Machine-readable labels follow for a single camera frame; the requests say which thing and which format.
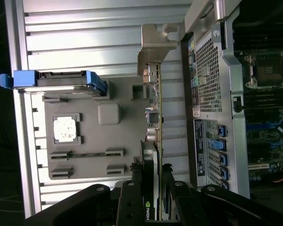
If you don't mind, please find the blue expansion slot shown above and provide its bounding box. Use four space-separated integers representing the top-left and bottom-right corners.
246 122 283 134

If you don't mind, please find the white PCI expansion slot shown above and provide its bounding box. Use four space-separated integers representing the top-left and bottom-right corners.
247 162 270 171

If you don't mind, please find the grey computer tower case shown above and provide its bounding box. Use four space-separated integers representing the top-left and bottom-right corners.
179 0 283 201

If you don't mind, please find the hard disk in blue carrier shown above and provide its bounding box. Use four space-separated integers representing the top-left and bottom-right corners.
0 70 108 97

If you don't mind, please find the CPU socket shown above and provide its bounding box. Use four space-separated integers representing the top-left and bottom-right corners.
244 50 283 89

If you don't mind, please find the silver CPU chip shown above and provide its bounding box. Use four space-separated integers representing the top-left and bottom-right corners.
53 115 78 142

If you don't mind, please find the grey plastic parts rack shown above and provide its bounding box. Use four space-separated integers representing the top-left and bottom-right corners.
41 79 148 182

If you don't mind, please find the green motherboard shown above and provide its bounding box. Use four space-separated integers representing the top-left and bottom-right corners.
242 46 283 189

